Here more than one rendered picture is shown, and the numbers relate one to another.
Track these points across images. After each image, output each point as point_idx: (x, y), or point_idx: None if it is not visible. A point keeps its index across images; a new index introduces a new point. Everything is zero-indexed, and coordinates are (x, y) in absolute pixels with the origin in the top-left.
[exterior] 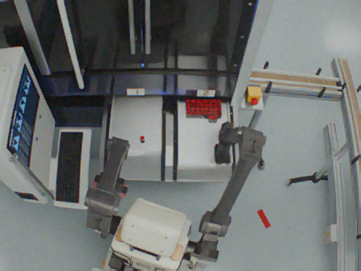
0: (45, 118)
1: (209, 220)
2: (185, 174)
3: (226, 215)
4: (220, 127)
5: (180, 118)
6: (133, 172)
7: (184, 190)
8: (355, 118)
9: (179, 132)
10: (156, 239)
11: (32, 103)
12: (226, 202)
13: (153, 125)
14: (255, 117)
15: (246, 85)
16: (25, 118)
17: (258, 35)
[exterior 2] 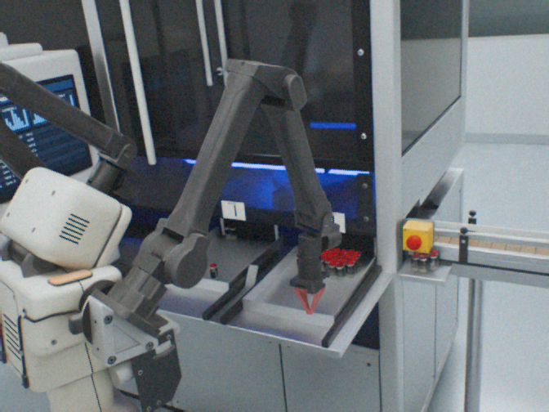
0: None
1: (166, 233)
2: (247, 321)
3: (189, 211)
4: (345, 285)
5: (287, 268)
6: (171, 303)
7: None
8: None
9: (274, 279)
10: (41, 199)
11: (67, 146)
12: (194, 174)
13: (243, 267)
14: (466, 370)
15: (394, 195)
16: (36, 136)
17: (385, 41)
